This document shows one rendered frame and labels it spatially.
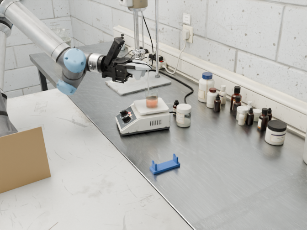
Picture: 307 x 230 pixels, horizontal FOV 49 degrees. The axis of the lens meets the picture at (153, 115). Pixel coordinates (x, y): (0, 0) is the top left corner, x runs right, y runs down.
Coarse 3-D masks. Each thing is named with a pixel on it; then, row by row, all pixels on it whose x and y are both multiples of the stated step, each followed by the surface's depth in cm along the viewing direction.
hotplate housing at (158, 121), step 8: (136, 112) 132; (160, 112) 131; (168, 112) 131; (136, 120) 128; (144, 120) 128; (152, 120) 129; (160, 120) 130; (168, 120) 131; (120, 128) 130; (128, 128) 128; (136, 128) 129; (144, 128) 130; (152, 128) 131; (160, 128) 132; (168, 128) 133
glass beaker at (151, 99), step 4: (152, 88) 131; (156, 88) 130; (152, 92) 132; (156, 92) 127; (148, 96) 127; (152, 96) 127; (156, 96) 128; (148, 100) 128; (152, 100) 128; (156, 100) 129; (148, 104) 129; (152, 104) 129; (156, 104) 129; (148, 108) 130; (152, 108) 129
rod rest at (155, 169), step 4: (152, 160) 108; (172, 160) 113; (176, 160) 110; (152, 164) 109; (156, 164) 107; (160, 164) 111; (164, 164) 111; (168, 164) 111; (172, 164) 111; (176, 164) 111; (152, 168) 109; (156, 168) 107; (160, 168) 109; (164, 168) 109; (168, 168) 109; (152, 172) 108; (156, 172) 108
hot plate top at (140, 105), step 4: (136, 100) 137; (140, 100) 137; (144, 100) 137; (160, 100) 137; (136, 104) 134; (140, 104) 134; (144, 104) 134; (160, 104) 134; (164, 104) 134; (136, 108) 132; (140, 108) 131; (144, 108) 131; (156, 108) 131; (160, 108) 131; (164, 108) 130; (168, 108) 130; (140, 112) 128; (144, 112) 128; (148, 112) 128; (152, 112) 128; (156, 112) 129
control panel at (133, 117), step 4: (128, 108) 137; (128, 112) 135; (132, 112) 133; (116, 116) 137; (120, 116) 136; (124, 116) 134; (132, 116) 131; (120, 120) 133; (132, 120) 128; (120, 124) 131; (124, 124) 130; (128, 124) 128
